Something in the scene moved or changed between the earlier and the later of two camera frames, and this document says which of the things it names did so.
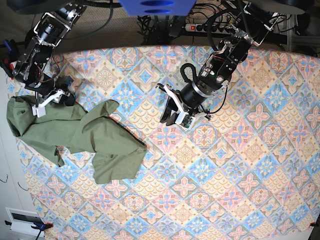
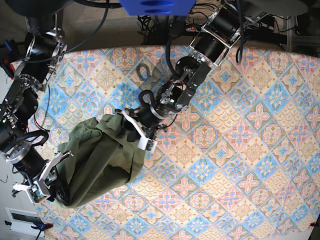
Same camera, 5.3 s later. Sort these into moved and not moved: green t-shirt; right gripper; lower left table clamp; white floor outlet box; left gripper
Moved: green t-shirt; left gripper; right gripper
Not moved: lower left table clamp; white floor outlet box
